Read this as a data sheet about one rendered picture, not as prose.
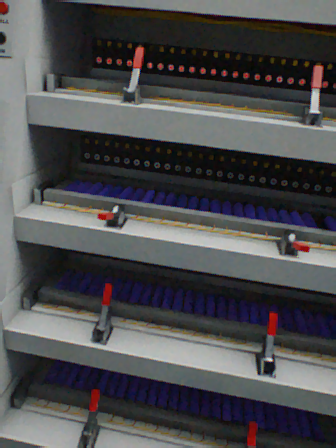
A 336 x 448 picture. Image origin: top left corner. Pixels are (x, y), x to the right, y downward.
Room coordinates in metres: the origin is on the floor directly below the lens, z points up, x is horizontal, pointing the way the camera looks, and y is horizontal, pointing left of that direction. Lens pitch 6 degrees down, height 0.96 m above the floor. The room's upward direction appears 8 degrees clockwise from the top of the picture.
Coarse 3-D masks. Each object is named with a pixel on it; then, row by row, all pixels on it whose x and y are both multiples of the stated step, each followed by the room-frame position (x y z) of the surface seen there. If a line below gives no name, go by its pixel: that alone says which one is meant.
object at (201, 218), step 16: (48, 192) 0.56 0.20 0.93; (64, 192) 0.56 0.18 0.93; (96, 208) 0.55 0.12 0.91; (128, 208) 0.55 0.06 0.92; (144, 208) 0.54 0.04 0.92; (160, 208) 0.54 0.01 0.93; (176, 208) 0.55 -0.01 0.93; (208, 224) 0.53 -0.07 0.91; (224, 224) 0.53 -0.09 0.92; (240, 224) 0.53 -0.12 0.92; (256, 224) 0.52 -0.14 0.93; (272, 224) 0.53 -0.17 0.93; (304, 240) 0.52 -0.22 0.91; (320, 240) 0.52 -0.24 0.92
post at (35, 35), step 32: (32, 0) 0.52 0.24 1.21; (32, 32) 0.52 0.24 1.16; (64, 32) 0.62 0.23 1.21; (0, 64) 0.52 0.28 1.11; (0, 96) 0.52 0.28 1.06; (32, 128) 0.55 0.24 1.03; (64, 128) 0.67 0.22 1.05; (32, 160) 0.56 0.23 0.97; (0, 192) 0.52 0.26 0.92; (0, 224) 0.52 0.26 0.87; (0, 256) 0.52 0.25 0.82; (32, 256) 0.59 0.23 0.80; (0, 288) 0.52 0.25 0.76; (0, 320) 0.52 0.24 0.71; (0, 352) 0.52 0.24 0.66; (0, 384) 0.53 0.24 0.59
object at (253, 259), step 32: (64, 160) 0.68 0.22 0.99; (32, 192) 0.56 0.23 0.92; (256, 192) 0.65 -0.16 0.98; (288, 192) 0.64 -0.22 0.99; (32, 224) 0.52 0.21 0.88; (64, 224) 0.51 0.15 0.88; (96, 224) 0.52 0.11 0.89; (128, 224) 0.53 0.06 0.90; (160, 224) 0.54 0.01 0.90; (128, 256) 0.51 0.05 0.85; (160, 256) 0.50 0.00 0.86; (192, 256) 0.49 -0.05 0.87; (224, 256) 0.49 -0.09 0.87; (256, 256) 0.48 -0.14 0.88; (320, 256) 0.49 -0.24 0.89; (320, 288) 0.48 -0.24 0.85
